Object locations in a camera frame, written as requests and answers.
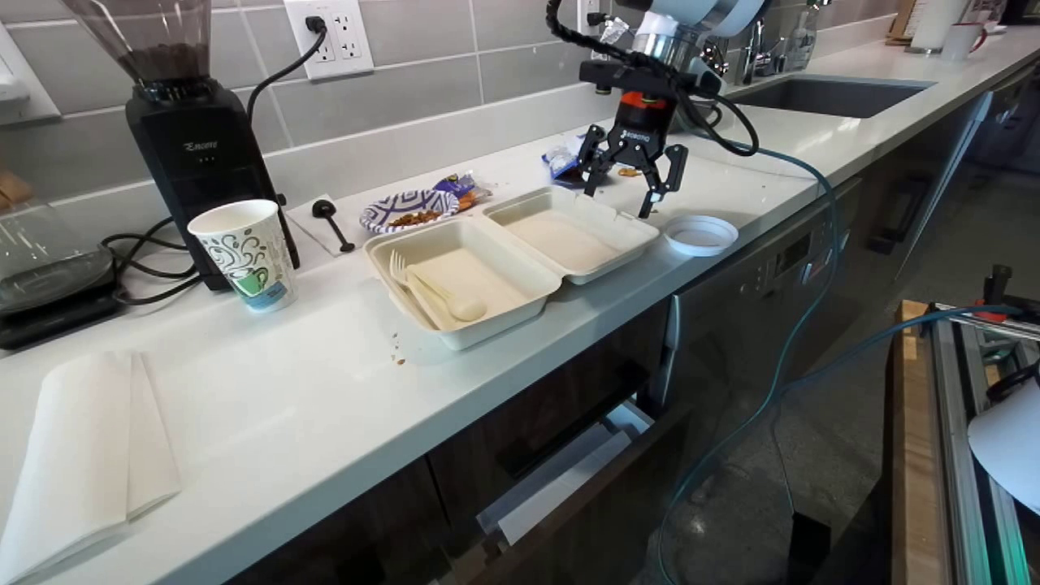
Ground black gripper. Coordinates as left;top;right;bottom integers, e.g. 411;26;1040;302
571;91;692;220

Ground beige takeaway clamshell pack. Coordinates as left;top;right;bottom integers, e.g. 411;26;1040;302
364;187;662;355

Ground blue chip bag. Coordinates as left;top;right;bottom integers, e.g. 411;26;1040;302
539;141;593;191

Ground orange purple snack wrapper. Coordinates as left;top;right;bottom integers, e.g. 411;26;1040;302
429;174;494;215

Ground dark dishwasher front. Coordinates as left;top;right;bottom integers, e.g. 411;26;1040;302
669;175;871;435

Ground beige folded napkin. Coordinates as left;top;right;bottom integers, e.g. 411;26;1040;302
386;246;528;336

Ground dark kitchen sink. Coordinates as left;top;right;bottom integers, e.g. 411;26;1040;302
740;71;936;121

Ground purple white snack wrapper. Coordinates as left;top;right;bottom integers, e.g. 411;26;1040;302
357;187;462;241

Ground dark cabinet drawer front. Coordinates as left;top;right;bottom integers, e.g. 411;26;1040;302
230;302;680;585

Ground small black scoop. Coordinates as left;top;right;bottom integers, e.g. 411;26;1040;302
307;194;357;257

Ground printed white paper cup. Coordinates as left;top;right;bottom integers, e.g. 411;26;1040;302
184;194;300;316

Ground black coffee grinder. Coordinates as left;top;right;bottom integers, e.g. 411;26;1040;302
61;0;301;294

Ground white round lamp shade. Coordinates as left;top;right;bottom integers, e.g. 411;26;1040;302
965;376;1040;517

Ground black countertop appliance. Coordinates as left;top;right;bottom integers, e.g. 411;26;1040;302
0;166;125;353

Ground folded white paper towel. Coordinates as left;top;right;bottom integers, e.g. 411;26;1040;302
0;347;184;585

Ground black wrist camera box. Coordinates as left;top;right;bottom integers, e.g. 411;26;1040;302
579;59;723;102

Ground blue cable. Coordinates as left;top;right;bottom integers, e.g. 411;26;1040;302
637;145;1040;585

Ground silver drawer handle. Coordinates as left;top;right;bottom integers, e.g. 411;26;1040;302
473;397;660;549

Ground white wall outlet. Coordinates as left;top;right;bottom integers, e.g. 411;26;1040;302
283;0;376;85

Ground black grinder power cord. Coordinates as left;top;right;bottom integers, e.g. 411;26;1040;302
244;13;332;127

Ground wooden metal cart frame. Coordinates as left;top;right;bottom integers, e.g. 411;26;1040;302
888;295;1040;585

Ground loose black cable loops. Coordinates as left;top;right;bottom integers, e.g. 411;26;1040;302
98;215;207;310

